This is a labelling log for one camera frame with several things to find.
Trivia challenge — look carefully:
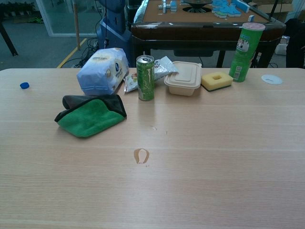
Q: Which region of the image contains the person in black trousers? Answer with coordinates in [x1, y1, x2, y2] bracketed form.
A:
[285, 18, 305, 69]

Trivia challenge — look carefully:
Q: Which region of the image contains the green energy drink can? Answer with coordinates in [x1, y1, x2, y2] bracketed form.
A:
[136, 55, 155, 101]

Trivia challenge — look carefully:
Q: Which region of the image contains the wooden pole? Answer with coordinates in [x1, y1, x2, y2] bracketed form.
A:
[73, 2, 81, 51]

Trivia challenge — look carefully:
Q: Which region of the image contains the silver foil snack bag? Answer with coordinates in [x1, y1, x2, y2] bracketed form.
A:
[153, 56, 179, 83]

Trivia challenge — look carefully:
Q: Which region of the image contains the white bag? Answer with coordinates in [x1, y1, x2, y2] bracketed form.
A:
[275, 35, 290, 56]

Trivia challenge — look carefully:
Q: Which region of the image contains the black table leg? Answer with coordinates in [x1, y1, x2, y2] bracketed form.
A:
[0, 21, 19, 57]

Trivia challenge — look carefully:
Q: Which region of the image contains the green chips tube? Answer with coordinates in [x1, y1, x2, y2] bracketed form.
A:
[228, 22, 266, 83]

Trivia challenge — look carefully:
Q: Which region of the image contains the beige lidded food container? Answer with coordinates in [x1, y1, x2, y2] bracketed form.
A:
[163, 61, 203, 97]

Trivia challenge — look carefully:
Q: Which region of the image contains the white tissue pack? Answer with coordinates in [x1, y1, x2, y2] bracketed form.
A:
[76, 47, 130, 96]

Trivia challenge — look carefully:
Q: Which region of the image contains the brown liquid spill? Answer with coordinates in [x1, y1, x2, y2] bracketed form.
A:
[133, 148, 150, 165]

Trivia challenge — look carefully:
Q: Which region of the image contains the white round table grommet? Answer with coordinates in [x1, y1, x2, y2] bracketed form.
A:
[261, 74, 284, 85]

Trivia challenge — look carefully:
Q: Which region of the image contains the yellow sponge with hole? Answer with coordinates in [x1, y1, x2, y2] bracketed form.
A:
[201, 72, 234, 93]

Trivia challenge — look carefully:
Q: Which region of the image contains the dark brown mahjong table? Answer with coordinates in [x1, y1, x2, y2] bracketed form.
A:
[131, 0, 286, 69]

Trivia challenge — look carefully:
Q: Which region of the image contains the green and black microfiber cloth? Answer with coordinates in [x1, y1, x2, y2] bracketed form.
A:
[54, 94, 127, 138]

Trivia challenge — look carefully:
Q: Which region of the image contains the nut picture snack bag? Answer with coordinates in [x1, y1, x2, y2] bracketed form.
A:
[123, 72, 139, 94]

